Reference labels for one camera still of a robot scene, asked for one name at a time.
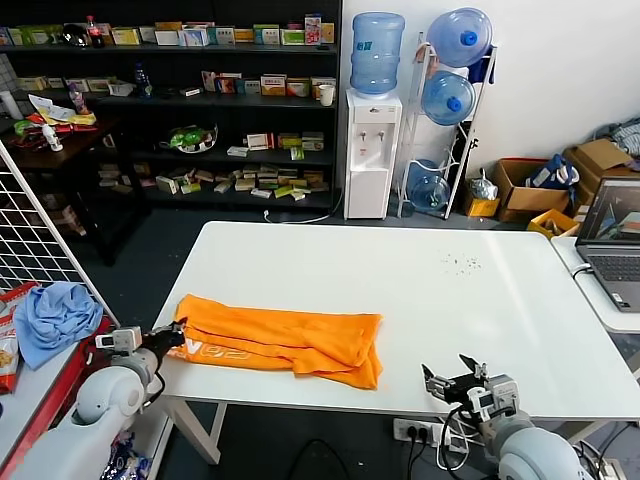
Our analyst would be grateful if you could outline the yellow plastic crate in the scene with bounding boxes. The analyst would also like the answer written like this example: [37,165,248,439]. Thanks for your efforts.
[527,208,582,239]

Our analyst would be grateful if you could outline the purple drink bottle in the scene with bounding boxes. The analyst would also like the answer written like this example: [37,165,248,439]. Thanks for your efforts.
[68,82,91,115]

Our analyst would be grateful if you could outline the small yellow box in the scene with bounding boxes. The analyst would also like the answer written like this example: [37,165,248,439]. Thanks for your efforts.
[463,194,501,219]

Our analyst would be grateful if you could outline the upright blue water jug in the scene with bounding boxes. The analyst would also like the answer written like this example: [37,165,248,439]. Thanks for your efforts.
[349,12,405,96]

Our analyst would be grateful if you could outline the scattered dark crumbs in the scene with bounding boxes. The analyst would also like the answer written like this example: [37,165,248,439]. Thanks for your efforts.
[439,253,484,274]

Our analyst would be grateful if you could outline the shiny black bowl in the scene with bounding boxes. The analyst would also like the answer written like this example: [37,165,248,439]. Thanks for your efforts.
[63,23,91,49]

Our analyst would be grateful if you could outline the orange t-shirt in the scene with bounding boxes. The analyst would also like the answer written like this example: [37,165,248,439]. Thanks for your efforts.
[167,293,385,391]

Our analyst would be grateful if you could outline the crumpled light blue garment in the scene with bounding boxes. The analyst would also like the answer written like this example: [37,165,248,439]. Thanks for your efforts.
[13,282,105,371]

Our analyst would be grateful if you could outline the bowl with green bag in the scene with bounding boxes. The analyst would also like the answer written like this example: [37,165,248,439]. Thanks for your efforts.
[159,124,220,155]

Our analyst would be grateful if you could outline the grey open laptop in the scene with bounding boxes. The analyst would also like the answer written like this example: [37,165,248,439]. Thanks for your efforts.
[575,177,640,314]

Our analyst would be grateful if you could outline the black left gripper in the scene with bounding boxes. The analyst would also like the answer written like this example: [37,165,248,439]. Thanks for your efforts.
[141,318,190,352]

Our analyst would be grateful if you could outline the white water dispenser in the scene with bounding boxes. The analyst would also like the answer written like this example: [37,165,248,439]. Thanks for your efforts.
[345,89,404,221]

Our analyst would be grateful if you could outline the orange chips bag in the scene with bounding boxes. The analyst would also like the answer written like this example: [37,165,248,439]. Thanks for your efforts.
[0,314,22,396]

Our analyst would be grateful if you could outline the yellow white medicine box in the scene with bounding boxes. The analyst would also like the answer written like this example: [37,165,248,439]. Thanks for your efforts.
[260,74,289,97]

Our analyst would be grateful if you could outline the blue drink bottle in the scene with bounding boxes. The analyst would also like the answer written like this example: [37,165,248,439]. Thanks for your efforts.
[134,62,153,99]

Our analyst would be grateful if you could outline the red snack packet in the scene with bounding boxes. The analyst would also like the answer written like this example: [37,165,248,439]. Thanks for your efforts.
[9,127,51,150]

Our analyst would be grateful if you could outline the blue fabric bag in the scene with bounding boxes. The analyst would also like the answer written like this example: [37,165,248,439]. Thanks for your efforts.
[529,153,581,191]

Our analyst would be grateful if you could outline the teal white carton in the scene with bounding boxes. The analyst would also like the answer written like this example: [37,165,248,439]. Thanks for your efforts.
[253,24,281,46]

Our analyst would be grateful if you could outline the blue white plastic bag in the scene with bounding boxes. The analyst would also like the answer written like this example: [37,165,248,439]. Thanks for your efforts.
[102,432,151,480]

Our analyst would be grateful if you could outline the tan cardboard box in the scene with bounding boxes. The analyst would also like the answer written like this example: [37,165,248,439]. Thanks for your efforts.
[564,138,640,216]

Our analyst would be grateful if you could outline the black shelving unit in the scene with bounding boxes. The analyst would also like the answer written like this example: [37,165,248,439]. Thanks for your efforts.
[0,0,345,211]

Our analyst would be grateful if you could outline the pink white product box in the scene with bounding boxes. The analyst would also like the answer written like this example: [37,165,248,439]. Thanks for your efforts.
[305,14,324,47]

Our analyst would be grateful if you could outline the beige hanging rag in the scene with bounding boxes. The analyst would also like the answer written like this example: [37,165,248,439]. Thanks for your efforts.
[413,43,441,71]

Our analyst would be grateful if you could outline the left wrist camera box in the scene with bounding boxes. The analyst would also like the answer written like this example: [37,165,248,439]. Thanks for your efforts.
[94,326,145,357]

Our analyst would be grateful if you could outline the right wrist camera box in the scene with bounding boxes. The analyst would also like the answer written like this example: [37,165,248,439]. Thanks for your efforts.
[467,373,521,419]

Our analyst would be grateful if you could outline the yellow white carton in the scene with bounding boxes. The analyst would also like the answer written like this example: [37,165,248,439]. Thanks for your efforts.
[112,27,143,47]

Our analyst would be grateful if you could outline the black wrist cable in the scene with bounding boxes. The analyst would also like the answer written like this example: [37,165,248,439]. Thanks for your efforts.
[139,367,167,409]
[438,403,481,471]

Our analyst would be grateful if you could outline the red white snack bag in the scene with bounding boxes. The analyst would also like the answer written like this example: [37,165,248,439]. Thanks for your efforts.
[0,282,42,316]

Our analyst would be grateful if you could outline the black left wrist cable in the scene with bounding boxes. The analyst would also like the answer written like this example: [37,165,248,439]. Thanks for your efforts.
[139,367,167,409]

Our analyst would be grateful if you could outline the white wire grid panel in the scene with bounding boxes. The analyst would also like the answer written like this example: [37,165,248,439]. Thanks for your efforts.
[0,137,139,361]

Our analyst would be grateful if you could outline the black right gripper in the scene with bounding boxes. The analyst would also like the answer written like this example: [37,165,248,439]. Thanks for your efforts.
[421,353,489,403]

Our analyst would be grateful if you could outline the white table leg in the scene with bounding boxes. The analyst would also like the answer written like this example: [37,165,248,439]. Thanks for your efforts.
[160,394,226,465]

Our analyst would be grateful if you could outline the white side table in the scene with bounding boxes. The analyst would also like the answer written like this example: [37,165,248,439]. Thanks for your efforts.
[549,234,640,334]

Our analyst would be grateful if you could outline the grey clothes pile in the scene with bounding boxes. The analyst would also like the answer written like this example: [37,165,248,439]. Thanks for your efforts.
[592,117,640,156]

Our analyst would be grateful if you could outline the yellow paper packet pile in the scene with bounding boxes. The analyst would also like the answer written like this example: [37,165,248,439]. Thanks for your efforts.
[28,93,99,132]

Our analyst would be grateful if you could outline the black power cord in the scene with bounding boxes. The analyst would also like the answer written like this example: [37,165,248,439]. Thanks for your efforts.
[405,438,426,480]

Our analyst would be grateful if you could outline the red framed storage rack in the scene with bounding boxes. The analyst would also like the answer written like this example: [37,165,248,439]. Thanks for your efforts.
[0,319,131,480]

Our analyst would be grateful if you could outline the dark wooden table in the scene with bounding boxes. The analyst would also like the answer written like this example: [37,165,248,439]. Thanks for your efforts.
[0,115,151,266]

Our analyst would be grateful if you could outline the white milk bottle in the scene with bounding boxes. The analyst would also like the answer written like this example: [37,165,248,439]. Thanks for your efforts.
[42,123,64,152]

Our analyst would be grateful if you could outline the white metal jug rack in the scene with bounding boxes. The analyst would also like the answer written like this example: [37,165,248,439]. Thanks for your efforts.
[397,30,501,220]

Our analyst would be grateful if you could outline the dark blue hanging cloth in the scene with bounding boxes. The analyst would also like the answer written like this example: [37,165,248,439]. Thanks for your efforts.
[469,43,500,86]

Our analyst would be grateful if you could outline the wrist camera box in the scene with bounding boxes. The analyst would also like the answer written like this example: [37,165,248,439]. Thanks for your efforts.
[94,326,145,357]
[467,373,521,419]

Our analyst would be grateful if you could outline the silver foil bag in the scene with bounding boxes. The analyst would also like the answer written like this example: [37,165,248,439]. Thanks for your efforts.
[469,168,500,201]

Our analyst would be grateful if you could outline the white power strip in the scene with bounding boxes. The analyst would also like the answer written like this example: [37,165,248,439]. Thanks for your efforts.
[393,417,441,444]

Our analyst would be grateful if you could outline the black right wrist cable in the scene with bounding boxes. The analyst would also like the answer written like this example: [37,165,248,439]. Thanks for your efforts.
[438,403,481,471]

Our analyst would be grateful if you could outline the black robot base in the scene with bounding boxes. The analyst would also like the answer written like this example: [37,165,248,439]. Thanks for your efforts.
[287,438,351,480]

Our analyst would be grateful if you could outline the white floor power cable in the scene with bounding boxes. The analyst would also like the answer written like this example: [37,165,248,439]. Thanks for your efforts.
[263,187,347,225]

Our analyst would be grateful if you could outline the red capped cola bottle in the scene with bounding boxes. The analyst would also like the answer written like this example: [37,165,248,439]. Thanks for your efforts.
[86,15,107,50]

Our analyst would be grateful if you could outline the long green carton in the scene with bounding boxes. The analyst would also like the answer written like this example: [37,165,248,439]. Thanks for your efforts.
[22,25,64,46]

